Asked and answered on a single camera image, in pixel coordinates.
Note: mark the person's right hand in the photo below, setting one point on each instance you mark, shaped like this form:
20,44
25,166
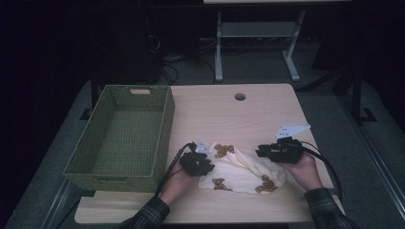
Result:
304,173

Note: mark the cream cloth with bear print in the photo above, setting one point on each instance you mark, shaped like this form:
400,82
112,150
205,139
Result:
245,173

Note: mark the person's left hand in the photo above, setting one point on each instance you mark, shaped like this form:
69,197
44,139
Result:
176,186

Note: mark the grey metal floor rail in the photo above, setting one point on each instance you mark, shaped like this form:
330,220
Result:
59,203
375,152

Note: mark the white metal stand frame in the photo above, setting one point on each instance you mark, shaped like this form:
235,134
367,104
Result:
254,29

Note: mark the green woven basket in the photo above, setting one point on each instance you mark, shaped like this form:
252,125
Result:
127,143

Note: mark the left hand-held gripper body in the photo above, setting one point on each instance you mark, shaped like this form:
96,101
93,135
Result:
194,160

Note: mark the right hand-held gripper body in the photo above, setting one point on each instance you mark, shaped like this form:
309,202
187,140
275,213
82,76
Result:
286,151

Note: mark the black stand leg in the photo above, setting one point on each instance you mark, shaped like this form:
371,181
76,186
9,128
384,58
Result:
92,98
356,95

